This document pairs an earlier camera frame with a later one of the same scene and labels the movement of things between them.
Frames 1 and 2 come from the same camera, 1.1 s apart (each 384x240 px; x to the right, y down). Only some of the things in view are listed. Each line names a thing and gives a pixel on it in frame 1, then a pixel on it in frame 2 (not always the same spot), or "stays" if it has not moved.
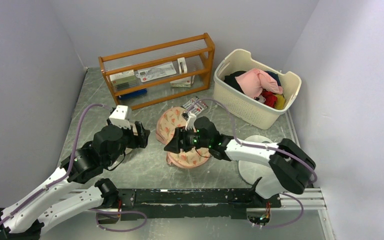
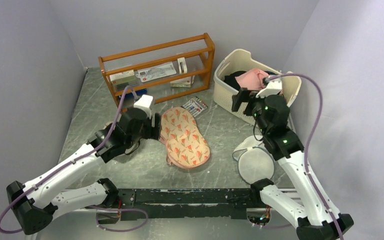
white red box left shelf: (123, 80) stays
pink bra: (253, 82) stays
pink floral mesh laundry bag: (168, 123) stays
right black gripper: (174, 146) to (243, 96)
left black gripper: (140, 140) to (153, 132)
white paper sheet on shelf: (156, 72) stays
